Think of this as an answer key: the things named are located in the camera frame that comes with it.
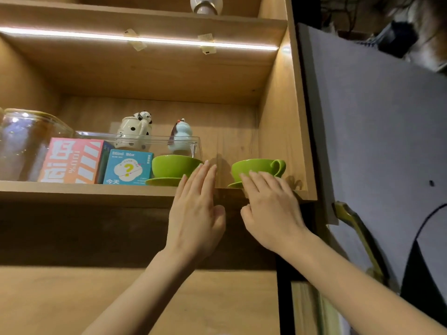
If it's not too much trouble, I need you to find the person's right hand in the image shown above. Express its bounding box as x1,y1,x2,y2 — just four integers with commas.
239,170,312,257

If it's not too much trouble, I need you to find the person's left hand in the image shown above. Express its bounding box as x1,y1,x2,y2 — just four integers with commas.
164,160,227,264

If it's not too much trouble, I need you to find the green cup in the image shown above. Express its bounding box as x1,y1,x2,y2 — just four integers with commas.
151,155,204,179
230,159,287,184

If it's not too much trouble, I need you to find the person's right forearm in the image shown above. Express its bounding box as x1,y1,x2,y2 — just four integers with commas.
279,228,447,335

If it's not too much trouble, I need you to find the person's left forearm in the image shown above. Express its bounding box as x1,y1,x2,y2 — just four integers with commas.
82,249,200,335

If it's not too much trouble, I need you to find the light blue gourd figurine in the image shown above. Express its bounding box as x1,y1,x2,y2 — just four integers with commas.
167,118,194,156

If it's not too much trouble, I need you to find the teal box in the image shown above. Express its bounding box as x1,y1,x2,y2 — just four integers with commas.
103,148,154,186

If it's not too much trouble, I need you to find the clear acrylic tray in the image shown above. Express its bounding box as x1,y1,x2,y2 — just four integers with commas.
75,131,203,159

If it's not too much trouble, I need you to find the spotted dog ceramic figurine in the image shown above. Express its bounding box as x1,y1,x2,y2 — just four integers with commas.
115,111,153,152

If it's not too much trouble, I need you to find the white door with black drawing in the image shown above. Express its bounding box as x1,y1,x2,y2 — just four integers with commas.
297,23,447,325

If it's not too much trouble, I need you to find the pink striped box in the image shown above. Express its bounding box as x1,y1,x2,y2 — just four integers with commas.
37,137,114,185

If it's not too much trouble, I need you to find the piece of clear tape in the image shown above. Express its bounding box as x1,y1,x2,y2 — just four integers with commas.
197,33,217,55
124,28,147,52

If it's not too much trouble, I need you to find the clear glass jar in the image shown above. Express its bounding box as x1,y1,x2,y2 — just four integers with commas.
0,108,75,182

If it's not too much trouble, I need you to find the LED light strip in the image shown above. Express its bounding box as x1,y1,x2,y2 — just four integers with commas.
0,27,279,51

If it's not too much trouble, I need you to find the white round fixture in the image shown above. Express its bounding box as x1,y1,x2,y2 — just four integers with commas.
190,0,224,15

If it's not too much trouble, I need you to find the black box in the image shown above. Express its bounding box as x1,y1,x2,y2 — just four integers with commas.
377,20,419,59

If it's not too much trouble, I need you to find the brass door pull handle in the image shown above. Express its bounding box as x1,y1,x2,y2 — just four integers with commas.
332,201,390,285

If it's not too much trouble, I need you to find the pale green door frame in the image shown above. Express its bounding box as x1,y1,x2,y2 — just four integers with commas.
290,281,346,335

